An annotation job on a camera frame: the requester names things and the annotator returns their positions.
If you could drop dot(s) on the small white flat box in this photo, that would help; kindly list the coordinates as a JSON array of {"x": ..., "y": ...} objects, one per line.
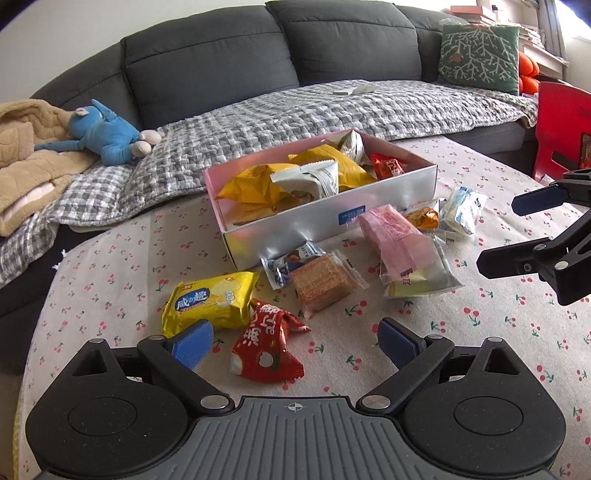
[{"x": 355, "y": 88}]

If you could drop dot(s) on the blue plush toy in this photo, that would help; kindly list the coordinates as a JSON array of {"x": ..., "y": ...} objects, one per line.
[{"x": 115, "y": 138}]

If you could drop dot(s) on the green patterned cushion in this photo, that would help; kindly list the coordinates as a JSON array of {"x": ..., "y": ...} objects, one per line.
[{"x": 480, "y": 55}]

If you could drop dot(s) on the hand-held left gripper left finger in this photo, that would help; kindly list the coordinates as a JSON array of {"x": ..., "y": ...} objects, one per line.
[{"x": 191, "y": 341}]

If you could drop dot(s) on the orange plush cushion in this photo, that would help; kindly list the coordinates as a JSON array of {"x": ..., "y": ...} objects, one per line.
[{"x": 528, "y": 69}]

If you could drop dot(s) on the brown wafer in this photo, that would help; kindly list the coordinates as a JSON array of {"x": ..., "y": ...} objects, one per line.
[{"x": 321, "y": 281}]

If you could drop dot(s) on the small yellow cracker packet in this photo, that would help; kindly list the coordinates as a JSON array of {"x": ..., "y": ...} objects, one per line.
[{"x": 207, "y": 300}]

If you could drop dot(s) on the pink and silver cardboard box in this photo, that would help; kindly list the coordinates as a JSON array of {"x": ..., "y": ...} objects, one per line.
[{"x": 286, "y": 230}]

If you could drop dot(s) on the red plastic stool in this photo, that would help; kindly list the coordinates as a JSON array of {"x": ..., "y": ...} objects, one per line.
[{"x": 558, "y": 120}]

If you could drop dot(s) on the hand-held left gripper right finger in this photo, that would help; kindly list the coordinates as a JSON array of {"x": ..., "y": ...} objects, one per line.
[{"x": 397, "y": 339}]

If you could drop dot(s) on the stack of books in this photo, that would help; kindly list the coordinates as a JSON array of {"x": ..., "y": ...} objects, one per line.
[{"x": 475, "y": 14}]

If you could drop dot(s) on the pink cake packet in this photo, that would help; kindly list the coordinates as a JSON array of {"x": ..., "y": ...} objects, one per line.
[{"x": 397, "y": 235}]

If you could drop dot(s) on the clear packet with pale cake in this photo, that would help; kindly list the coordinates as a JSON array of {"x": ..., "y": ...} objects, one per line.
[{"x": 425, "y": 279}]

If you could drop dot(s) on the small blue white packet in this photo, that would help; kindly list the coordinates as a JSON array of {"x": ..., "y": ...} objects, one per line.
[{"x": 286, "y": 265}]

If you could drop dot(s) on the white blue bread packet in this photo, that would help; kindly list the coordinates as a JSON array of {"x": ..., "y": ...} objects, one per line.
[{"x": 461, "y": 210}]

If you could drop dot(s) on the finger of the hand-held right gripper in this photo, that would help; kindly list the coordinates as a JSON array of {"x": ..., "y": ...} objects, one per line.
[
  {"x": 538, "y": 199},
  {"x": 517, "y": 263}
]

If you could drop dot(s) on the beige fleece blanket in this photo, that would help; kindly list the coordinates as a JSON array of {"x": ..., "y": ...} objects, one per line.
[{"x": 27, "y": 157}]

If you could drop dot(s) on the dark grey sofa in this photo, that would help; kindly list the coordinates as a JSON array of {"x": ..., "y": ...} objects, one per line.
[{"x": 207, "y": 60}]

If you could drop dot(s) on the white shelf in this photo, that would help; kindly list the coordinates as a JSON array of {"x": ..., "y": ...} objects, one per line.
[{"x": 545, "y": 57}]

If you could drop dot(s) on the grey white snack packet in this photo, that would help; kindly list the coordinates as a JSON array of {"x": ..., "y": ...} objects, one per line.
[
  {"x": 314, "y": 180},
  {"x": 353, "y": 147}
]

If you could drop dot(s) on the grey checked quilt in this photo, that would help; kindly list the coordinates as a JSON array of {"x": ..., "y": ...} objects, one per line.
[{"x": 277, "y": 115}]

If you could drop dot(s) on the small orange snack packet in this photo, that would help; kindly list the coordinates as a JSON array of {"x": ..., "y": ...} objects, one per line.
[{"x": 422, "y": 218}]

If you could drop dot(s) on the red snack packet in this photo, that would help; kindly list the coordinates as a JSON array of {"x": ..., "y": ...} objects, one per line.
[
  {"x": 390, "y": 168},
  {"x": 263, "y": 346}
]

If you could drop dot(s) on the large yellow snack packet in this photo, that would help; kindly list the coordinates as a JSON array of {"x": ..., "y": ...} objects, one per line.
[
  {"x": 346, "y": 170},
  {"x": 249, "y": 189}
]

